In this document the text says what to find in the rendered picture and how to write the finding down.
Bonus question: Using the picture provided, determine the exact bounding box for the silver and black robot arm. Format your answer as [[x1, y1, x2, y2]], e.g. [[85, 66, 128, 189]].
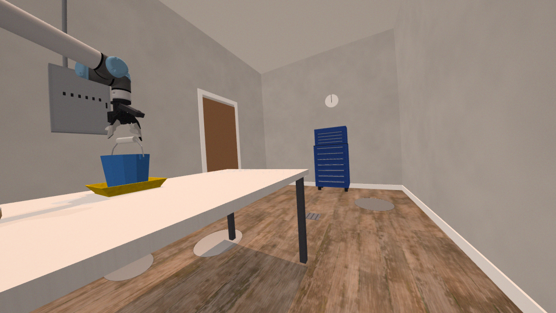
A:
[[0, 0, 132, 101]]

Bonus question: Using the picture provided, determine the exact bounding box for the blue pail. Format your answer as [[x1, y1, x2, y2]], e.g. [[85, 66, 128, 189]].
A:
[[100, 137, 150, 187]]

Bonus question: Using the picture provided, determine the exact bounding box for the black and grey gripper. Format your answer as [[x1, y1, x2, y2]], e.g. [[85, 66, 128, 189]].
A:
[[105, 98, 142, 141]]

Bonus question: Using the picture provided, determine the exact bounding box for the yellow rectangular tray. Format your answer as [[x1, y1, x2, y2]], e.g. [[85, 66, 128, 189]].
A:
[[85, 177, 167, 197]]

